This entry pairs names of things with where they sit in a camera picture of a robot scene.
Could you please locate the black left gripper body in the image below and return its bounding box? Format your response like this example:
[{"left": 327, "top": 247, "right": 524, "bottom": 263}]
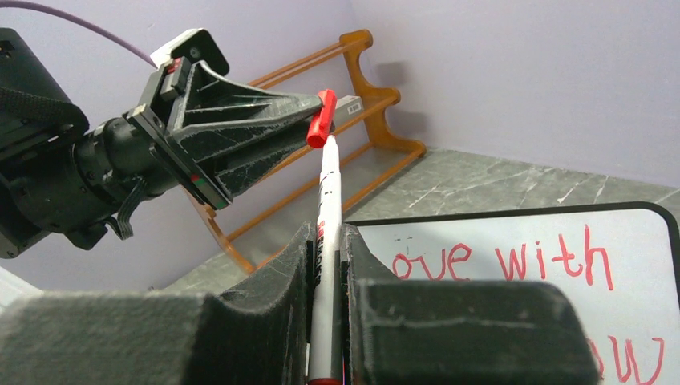
[{"left": 74, "top": 56, "right": 232, "bottom": 210}]

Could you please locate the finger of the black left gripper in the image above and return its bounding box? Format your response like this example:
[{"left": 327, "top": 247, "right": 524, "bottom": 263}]
[
  {"left": 169, "top": 60, "right": 324, "bottom": 136},
  {"left": 184, "top": 115, "right": 313, "bottom": 202}
]

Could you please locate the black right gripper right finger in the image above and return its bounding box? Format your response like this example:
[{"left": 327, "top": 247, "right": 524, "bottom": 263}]
[{"left": 341, "top": 225, "right": 599, "bottom": 384}]

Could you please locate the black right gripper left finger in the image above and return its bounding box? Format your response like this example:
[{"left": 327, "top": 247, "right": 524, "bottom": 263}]
[{"left": 1, "top": 223, "right": 314, "bottom": 384}]

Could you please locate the white marker pen body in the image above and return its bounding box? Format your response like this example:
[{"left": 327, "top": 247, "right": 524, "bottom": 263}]
[{"left": 308, "top": 136, "right": 343, "bottom": 384}]

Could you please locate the red marker cap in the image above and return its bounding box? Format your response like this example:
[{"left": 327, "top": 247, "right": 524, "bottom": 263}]
[{"left": 306, "top": 89, "right": 338, "bottom": 148}]

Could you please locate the black framed whiteboard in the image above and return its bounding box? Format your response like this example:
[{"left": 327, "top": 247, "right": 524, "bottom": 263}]
[{"left": 356, "top": 201, "right": 679, "bottom": 384}]

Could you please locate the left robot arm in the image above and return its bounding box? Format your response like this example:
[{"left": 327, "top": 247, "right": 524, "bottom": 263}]
[{"left": 1, "top": 28, "right": 337, "bottom": 258}]

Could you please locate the orange wooden tiered rack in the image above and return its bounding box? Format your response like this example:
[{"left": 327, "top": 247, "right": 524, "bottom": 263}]
[{"left": 193, "top": 29, "right": 427, "bottom": 277}]

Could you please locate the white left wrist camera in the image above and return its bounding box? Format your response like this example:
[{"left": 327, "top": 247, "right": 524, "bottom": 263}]
[{"left": 150, "top": 28, "right": 229, "bottom": 75}]

